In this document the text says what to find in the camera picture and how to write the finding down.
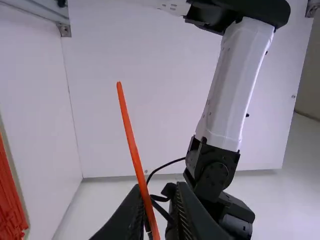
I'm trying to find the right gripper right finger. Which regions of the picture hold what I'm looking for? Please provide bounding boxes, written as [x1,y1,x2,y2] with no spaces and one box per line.
[166,181,226,240]

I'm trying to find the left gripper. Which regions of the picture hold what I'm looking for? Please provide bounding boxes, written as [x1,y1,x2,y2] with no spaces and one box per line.
[214,192,256,240]

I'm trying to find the row of orange cable ties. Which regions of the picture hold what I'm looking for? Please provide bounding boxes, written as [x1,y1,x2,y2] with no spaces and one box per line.
[0,131,30,234]

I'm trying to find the black cable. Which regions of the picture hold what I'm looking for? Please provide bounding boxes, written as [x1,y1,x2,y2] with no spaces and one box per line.
[149,193,176,227]
[146,156,187,191]

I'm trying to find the orange cable tie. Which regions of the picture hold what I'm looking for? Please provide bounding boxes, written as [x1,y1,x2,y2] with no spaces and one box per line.
[116,81,162,240]

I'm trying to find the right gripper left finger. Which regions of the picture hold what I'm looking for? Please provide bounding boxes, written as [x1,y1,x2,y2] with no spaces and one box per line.
[84,183,148,240]

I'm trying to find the silver rails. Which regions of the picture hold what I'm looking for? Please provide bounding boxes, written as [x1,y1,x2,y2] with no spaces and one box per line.
[0,0,73,38]

